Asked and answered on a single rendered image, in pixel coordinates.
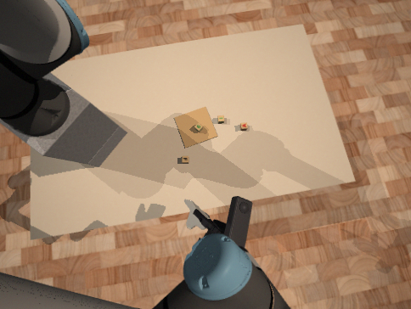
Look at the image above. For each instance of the tan mat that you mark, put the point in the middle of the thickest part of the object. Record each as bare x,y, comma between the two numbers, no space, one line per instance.
188,121

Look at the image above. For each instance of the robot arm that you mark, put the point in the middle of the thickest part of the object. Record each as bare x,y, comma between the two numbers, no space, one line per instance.
217,272

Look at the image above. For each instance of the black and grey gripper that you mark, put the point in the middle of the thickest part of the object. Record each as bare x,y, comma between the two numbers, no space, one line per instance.
198,217

